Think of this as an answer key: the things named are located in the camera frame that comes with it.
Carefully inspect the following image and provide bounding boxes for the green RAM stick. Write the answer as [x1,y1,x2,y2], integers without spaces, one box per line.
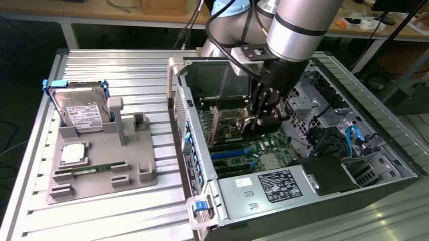
[54,161,127,176]

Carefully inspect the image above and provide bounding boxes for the blue expansion slot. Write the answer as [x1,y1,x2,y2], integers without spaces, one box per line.
[209,147,251,159]

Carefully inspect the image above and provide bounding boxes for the wooden desk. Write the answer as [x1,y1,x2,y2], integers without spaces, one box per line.
[0,0,429,42]

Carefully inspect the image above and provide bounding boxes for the grey power supply unit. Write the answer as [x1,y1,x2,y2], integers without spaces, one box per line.
[216,165,323,219]

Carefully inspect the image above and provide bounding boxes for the hard disk in blue carrier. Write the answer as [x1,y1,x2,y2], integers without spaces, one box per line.
[41,78,113,134]

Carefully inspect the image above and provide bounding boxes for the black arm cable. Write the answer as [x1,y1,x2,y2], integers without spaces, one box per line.
[172,0,267,81]

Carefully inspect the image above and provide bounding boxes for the green motherboard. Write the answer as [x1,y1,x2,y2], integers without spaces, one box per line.
[196,97,304,178]

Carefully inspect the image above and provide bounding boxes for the metal disk bay cage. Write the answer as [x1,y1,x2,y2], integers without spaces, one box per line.
[283,79,338,133]

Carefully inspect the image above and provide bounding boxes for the graphics card with metal bracket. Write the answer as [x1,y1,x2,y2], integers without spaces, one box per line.
[207,105,257,146]

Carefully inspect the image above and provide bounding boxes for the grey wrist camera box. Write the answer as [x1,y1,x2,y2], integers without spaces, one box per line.
[229,43,280,77]

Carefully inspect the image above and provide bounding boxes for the black slanted pole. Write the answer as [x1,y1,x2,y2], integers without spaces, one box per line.
[347,0,423,72]

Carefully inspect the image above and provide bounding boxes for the open black PC case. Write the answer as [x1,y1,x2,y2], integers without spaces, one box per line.
[165,56,422,241]

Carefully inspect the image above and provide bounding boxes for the brown cardboard box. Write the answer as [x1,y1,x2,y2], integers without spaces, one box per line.
[139,0,187,16]

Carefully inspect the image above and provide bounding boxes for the CPU socket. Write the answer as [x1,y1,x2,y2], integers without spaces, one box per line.
[219,108,248,125]

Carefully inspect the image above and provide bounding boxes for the blue wire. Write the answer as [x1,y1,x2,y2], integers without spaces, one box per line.
[343,124,364,159]

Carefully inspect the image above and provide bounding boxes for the black monitor stand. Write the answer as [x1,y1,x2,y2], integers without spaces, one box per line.
[370,0,405,25]

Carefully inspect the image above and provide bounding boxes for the blue case latch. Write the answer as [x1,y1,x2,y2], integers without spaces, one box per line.
[191,200,208,212]

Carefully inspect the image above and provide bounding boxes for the black RAM stick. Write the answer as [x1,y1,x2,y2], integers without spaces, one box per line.
[217,133,264,146]

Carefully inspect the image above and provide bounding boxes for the silver CPU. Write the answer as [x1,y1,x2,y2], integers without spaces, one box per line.
[60,144,89,165]

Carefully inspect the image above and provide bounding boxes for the grey parts rack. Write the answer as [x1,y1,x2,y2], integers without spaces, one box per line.
[45,96,159,205]

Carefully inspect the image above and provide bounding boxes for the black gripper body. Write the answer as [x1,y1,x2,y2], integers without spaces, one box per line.
[256,58,310,100]

